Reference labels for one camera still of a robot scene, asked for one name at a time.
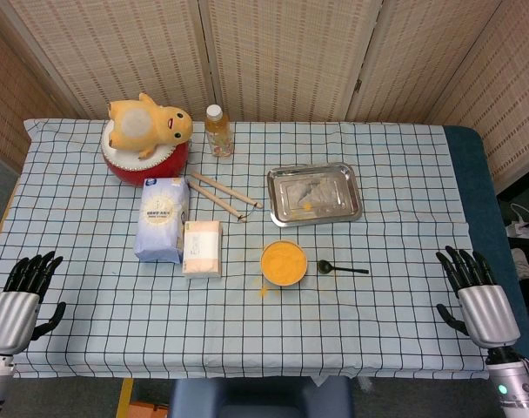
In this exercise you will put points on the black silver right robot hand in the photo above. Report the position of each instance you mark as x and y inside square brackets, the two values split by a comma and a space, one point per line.
[486, 311]

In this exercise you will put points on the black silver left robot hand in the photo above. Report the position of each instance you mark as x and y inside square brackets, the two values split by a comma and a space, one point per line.
[12, 315]

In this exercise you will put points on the black spoon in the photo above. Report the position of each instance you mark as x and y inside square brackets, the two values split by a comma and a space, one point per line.
[326, 267]

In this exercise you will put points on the beige bowl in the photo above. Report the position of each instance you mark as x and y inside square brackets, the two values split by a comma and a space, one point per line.
[264, 274]

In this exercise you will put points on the blue padded table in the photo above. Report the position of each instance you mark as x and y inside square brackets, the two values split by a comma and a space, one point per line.
[477, 196]

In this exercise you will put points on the orange box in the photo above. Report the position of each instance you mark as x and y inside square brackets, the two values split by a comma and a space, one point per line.
[147, 410]

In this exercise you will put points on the blue tissue pack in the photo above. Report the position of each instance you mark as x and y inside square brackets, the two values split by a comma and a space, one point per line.
[160, 217]

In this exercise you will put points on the red drum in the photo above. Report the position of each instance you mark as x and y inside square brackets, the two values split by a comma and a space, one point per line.
[125, 170]

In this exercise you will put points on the blue checkered tablecloth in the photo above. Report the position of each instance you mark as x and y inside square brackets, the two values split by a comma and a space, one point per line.
[203, 326]

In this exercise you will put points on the pink tissue pack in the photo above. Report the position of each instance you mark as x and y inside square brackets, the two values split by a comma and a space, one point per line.
[202, 248]

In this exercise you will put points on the stainless steel tray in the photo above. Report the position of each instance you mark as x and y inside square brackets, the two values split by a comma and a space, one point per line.
[314, 196]

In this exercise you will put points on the yellow plush toy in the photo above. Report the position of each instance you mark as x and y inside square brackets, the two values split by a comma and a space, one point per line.
[136, 124]

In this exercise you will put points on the wooden drumstick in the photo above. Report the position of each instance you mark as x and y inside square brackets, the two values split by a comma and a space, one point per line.
[225, 189]
[216, 201]

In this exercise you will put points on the yellow drink bottle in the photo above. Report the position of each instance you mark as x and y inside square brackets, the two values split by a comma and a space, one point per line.
[218, 135]

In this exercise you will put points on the woven folding screen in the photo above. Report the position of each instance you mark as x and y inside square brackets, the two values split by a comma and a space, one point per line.
[290, 56]

